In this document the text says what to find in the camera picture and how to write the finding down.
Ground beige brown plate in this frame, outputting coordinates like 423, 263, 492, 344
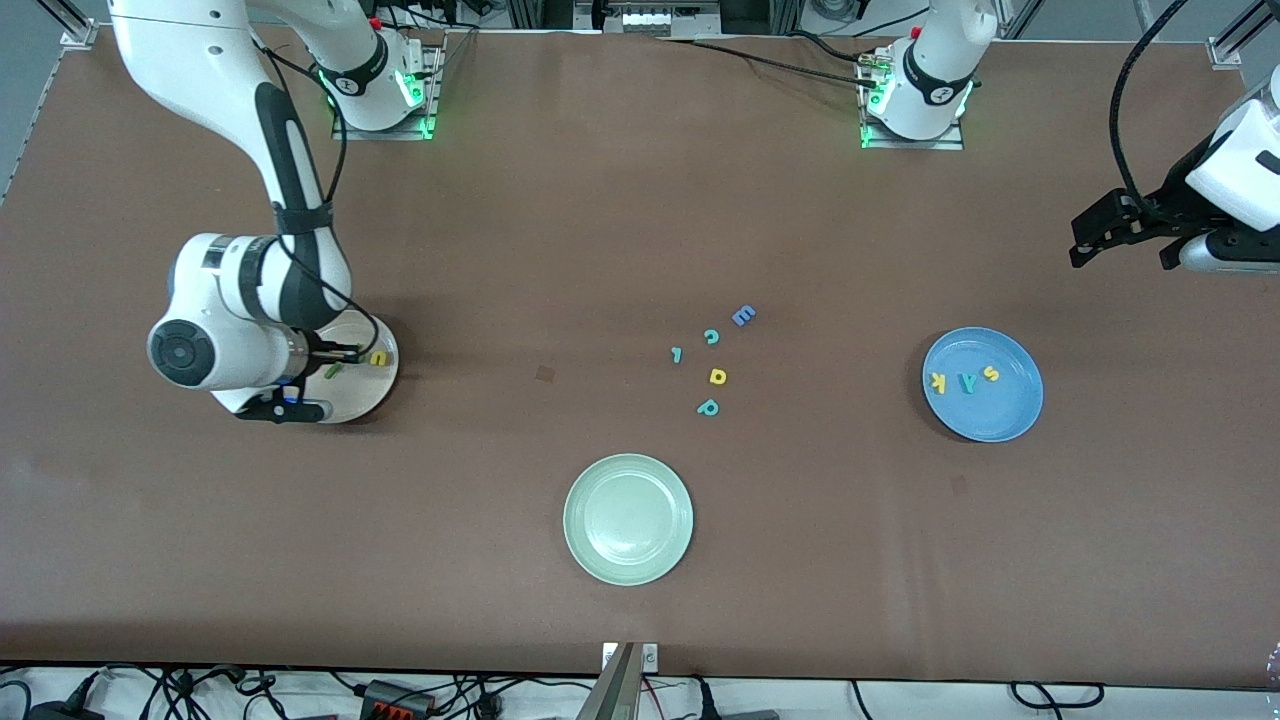
235, 312, 400, 425

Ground blue plate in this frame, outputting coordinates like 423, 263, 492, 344
921, 327, 1045, 444

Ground black orange power strip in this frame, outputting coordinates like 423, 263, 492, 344
360, 680, 436, 720

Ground pale green plate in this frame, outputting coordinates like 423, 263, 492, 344
563, 453, 694, 587

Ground silver metal rack equipment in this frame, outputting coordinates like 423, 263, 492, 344
575, 0, 721, 36

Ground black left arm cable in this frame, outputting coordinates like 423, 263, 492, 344
1112, 0, 1191, 216

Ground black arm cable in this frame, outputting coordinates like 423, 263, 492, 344
1112, 0, 1191, 216
250, 40, 383, 353

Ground black velcro right arm strap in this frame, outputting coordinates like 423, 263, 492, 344
273, 202, 334, 233

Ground aluminium frame corner profile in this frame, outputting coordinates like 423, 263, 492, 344
40, 0, 99, 49
1205, 0, 1280, 66

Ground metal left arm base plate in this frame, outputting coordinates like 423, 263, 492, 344
858, 50, 966, 151

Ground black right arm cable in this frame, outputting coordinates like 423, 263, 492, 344
250, 40, 383, 353

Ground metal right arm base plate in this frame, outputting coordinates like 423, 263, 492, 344
330, 45, 441, 141

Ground tangled black floor cables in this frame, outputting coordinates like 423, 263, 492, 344
0, 665, 561, 720

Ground thin black table cable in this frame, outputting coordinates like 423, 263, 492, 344
790, 30, 873, 63

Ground thick black table cable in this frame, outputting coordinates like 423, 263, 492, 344
655, 35, 881, 91

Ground grey metal camera post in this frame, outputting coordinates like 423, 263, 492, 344
577, 643, 641, 720

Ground looped black floor cable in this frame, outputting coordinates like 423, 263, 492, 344
1010, 682, 1106, 711

